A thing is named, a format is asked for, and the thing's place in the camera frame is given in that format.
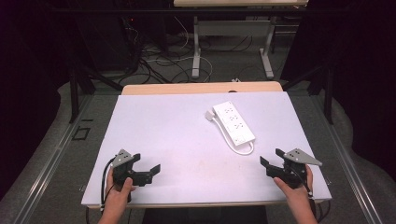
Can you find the wooden table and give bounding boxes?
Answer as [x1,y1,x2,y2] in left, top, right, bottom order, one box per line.
[87,80,325,210]

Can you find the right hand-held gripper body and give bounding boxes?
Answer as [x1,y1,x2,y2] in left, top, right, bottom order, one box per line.
[270,147,323,189]

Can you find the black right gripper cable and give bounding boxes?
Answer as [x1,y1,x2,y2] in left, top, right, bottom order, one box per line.
[297,169,332,224]

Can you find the black floor socket frame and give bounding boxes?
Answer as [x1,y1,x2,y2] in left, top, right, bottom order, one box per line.
[72,126,92,141]

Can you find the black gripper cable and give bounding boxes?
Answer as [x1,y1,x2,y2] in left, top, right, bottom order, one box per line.
[99,157,117,210]
[297,169,332,224]

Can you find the white power strip cable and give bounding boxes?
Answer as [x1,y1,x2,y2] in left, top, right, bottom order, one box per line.
[214,117,256,156]

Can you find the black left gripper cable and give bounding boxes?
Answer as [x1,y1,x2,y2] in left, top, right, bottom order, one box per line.
[99,157,117,210]

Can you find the black cables under desk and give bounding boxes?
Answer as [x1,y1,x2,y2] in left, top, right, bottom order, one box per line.
[199,34,265,54]

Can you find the person's right hand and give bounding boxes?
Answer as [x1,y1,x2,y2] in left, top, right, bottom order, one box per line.
[273,164,314,201]

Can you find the person's left hand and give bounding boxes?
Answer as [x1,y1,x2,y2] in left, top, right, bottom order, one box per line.
[105,168,137,203]

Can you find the metal floor rail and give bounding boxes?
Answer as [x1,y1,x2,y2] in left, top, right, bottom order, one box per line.
[12,92,94,224]
[307,92,384,224]

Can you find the white power strip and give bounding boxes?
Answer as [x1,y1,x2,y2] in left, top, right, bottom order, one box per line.
[212,100,257,147]

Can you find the white metal-legged desk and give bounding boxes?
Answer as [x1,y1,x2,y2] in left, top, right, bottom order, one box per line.
[173,0,310,80]

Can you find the person's dark lap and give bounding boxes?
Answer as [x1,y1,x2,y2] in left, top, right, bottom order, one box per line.
[142,205,269,224]

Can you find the white floor cable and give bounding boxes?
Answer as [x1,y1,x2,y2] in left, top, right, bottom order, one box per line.
[146,17,214,83]

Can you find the black computer tower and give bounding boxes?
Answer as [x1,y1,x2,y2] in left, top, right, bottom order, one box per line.
[73,13,141,73]

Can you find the white table cover sheet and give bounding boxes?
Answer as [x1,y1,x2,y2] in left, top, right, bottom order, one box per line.
[80,91,332,207]

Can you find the dark curtain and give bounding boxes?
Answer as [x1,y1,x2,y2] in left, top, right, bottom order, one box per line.
[0,0,78,200]
[279,0,396,181]

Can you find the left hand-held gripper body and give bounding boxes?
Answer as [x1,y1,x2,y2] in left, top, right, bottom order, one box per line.
[111,148,148,188]

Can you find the tangle of black floor cables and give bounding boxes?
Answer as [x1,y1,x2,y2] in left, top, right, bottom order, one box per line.
[118,18,194,86]

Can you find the black metal stand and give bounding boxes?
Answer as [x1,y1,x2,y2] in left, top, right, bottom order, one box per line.
[281,62,335,125]
[68,66,124,124]

